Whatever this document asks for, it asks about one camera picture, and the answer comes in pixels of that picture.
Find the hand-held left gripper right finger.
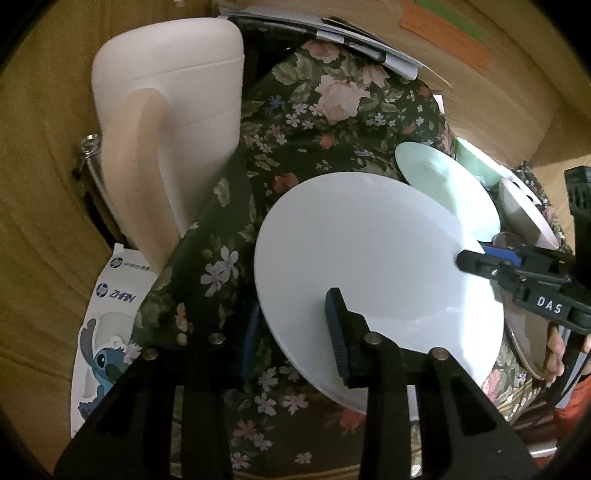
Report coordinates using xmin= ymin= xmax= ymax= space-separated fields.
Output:
xmin=324 ymin=287 xmax=541 ymax=480

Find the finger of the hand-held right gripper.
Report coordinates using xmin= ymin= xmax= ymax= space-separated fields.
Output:
xmin=456 ymin=249 xmax=520 ymax=289
xmin=482 ymin=246 xmax=522 ymax=267

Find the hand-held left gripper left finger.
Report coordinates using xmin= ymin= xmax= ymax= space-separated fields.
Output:
xmin=54 ymin=302 xmax=264 ymax=480

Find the white bowl with black spots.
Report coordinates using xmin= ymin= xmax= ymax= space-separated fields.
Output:
xmin=498 ymin=178 xmax=559 ymax=251

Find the large white plate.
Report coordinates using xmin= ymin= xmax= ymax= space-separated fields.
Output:
xmin=253 ymin=173 xmax=505 ymax=411

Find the pale green plate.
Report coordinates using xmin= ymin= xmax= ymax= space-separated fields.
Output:
xmin=394 ymin=141 xmax=502 ymax=243

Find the pale green bowl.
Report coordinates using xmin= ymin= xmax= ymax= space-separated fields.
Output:
xmin=455 ymin=137 xmax=522 ymax=185

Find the person's right hand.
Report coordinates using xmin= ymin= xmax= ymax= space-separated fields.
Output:
xmin=545 ymin=323 xmax=591 ymax=384

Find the white cartoon print box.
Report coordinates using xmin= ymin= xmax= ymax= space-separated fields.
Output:
xmin=70 ymin=244 xmax=160 ymax=437

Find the dark floral tablecloth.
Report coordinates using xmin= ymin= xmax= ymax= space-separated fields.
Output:
xmin=131 ymin=39 xmax=571 ymax=480

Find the orange paper strip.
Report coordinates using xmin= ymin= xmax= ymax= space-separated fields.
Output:
xmin=399 ymin=2 xmax=494 ymax=73

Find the green paper strip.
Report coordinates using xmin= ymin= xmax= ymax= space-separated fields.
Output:
xmin=418 ymin=0 xmax=483 ymax=40

